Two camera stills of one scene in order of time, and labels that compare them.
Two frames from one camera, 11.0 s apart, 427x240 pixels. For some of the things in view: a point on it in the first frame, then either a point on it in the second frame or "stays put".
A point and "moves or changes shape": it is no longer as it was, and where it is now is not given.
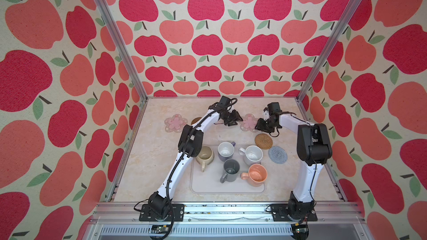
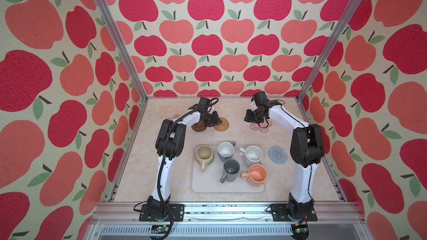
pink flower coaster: x=249 y=123 moves or changes shape
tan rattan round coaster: x=263 y=141 → x=222 y=126
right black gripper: x=260 y=126 → x=247 y=116
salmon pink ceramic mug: x=257 y=175 stays put
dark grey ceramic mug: x=231 y=168 stays put
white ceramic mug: x=253 y=154 stays put
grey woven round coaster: x=277 y=154 stays put
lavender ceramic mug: x=226 y=150 stays put
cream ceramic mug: x=206 y=156 stays put
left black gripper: x=234 y=119 → x=214 y=120
